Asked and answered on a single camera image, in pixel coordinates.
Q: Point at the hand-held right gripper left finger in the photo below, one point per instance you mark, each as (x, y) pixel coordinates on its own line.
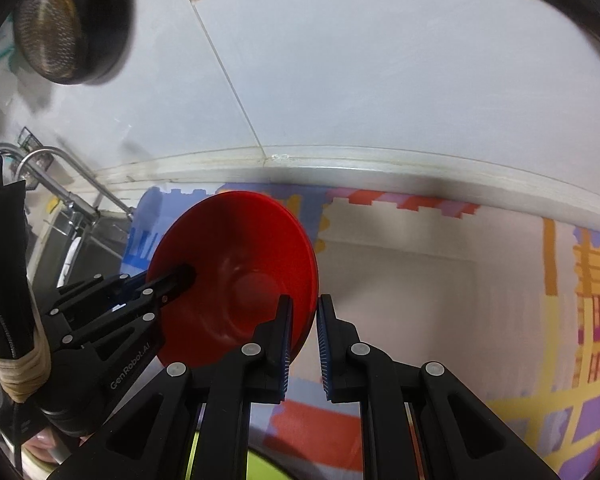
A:
(285, 355)

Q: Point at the beige rubber band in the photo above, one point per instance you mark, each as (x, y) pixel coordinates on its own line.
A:
(22, 370)

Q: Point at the green plate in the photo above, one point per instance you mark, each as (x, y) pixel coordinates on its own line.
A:
(260, 467)

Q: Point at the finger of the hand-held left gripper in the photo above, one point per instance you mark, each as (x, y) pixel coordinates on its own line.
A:
(175, 282)
(100, 292)

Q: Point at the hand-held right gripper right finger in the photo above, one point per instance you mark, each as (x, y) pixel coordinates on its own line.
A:
(324, 355)

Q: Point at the tall chrome kitchen faucet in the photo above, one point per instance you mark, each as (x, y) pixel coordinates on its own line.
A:
(45, 180)

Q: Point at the red and black bowl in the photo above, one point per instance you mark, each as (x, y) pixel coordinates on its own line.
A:
(240, 240)

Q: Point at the black frying pan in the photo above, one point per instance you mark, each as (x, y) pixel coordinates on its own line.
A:
(50, 25)

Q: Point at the colourful patterned table mat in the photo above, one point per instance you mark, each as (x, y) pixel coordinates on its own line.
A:
(430, 300)

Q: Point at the thin gooseneck faucet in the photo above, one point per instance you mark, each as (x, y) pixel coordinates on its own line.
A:
(97, 185)

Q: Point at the stainless steel sink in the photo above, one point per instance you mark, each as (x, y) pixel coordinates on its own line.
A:
(90, 255)

